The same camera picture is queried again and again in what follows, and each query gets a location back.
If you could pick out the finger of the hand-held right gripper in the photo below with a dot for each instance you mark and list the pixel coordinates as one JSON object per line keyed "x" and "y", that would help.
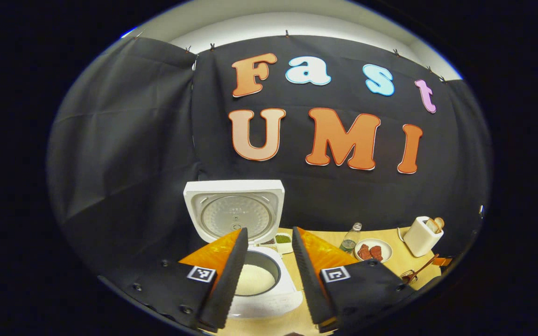
{"x": 442, "y": 261}

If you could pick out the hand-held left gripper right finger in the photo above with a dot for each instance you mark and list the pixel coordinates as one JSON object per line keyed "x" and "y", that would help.
{"x": 311, "y": 289}

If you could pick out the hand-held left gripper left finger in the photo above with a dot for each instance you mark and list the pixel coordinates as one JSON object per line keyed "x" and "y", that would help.
{"x": 227, "y": 294}

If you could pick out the dark wooden spoon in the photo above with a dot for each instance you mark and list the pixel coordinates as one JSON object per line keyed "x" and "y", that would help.
{"x": 425, "y": 267}

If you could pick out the white rice heap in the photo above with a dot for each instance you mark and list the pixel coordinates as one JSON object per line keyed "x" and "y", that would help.
{"x": 255, "y": 280}

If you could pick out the white rice cooker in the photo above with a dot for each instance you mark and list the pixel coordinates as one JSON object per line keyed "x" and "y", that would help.
{"x": 234, "y": 210}

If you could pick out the white toaster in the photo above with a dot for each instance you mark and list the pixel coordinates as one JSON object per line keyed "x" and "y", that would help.
{"x": 418, "y": 240}

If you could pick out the toasted bread slice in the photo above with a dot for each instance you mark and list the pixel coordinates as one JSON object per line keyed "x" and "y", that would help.
{"x": 439, "y": 222}
{"x": 431, "y": 226}

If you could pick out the white divided condiment dish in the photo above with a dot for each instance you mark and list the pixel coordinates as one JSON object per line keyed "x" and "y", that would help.
{"x": 282, "y": 239}

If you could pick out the white oval plate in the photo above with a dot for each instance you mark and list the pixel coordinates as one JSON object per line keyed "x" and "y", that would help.
{"x": 385, "y": 249}

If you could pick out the clear plastic water bottle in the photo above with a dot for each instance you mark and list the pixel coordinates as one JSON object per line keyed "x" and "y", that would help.
{"x": 349, "y": 242}

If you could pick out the brown meat piece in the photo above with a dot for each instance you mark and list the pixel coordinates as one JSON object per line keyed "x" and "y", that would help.
{"x": 364, "y": 252}
{"x": 376, "y": 254}

